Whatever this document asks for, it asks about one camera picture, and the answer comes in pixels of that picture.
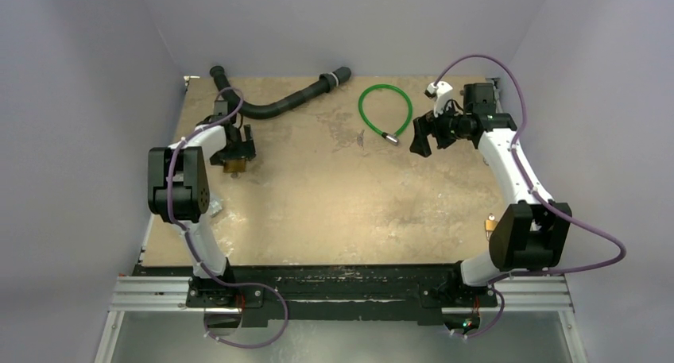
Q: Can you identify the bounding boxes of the large brass padlock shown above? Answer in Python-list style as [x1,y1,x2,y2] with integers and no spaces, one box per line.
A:
[223,158,247,174]

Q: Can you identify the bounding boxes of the clear plastic box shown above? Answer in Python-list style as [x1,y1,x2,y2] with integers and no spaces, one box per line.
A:
[207,199,223,218]

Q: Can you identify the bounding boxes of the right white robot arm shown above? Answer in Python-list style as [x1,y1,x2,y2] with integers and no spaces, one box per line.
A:
[409,81,571,305]

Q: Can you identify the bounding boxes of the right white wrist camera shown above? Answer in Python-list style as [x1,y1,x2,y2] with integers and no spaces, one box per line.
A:
[424,81,453,118]

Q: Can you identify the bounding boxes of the cable lock keys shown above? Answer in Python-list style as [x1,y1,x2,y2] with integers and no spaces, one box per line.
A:
[356,130,365,149]

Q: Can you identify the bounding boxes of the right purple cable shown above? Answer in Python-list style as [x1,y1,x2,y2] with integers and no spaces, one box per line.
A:
[432,54,628,341]

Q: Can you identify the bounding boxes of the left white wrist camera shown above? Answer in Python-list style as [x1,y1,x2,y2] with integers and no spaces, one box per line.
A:
[213,100,229,117]

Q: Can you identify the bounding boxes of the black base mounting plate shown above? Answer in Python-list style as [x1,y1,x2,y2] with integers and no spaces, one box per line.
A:
[132,264,531,329]

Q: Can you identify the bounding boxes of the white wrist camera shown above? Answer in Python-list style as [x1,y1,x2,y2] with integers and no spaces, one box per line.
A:
[213,100,229,117]
[424,81,453,118]

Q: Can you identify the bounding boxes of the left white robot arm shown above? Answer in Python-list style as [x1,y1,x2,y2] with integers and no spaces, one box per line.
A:
[147,102,251,307]

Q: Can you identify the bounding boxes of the green cable lock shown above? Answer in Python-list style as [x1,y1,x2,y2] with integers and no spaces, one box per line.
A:
[357,83,414,146]

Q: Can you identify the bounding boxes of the black corrugated drain hose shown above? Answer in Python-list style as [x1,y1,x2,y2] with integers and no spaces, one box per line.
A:
[208,65,353,121]

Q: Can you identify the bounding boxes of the small brass padlock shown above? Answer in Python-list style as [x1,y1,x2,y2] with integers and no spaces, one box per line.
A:
[484,214,498,241]

